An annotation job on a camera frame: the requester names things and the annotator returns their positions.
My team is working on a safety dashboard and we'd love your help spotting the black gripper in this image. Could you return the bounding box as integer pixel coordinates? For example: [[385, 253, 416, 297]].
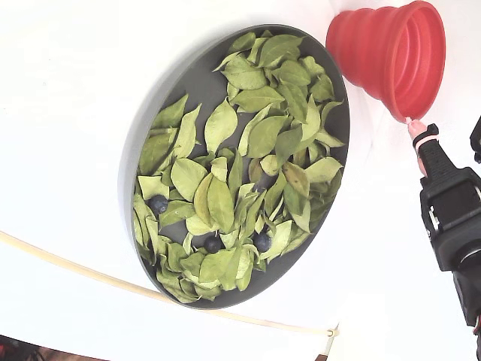
[[404, 117, 481, 272]]

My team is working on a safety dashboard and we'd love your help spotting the dark blueberry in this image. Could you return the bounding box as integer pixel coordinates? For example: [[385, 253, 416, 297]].
[[148, 194, 170, 216], [252, 232, 272, 253], [203, 235, 225, 254]]

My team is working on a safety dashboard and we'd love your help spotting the red collapsible silicone cup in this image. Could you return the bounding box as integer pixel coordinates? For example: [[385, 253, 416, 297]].
[[325, 0, 447, 125]]

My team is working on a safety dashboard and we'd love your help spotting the pile of green leaves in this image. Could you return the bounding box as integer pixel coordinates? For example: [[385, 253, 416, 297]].
[[132, 29, 346, 305]]

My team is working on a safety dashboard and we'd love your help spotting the dark grey round bowl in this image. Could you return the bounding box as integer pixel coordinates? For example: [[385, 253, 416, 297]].
[[117, 23, 351, 311]]

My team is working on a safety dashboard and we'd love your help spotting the thin wooden stick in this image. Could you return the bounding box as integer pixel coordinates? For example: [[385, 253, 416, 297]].
[[0, 230, 339, 338]]

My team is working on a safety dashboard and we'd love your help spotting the black camera module with lens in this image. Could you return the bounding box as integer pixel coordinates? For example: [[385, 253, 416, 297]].
[[469, 115, 481, 165]]

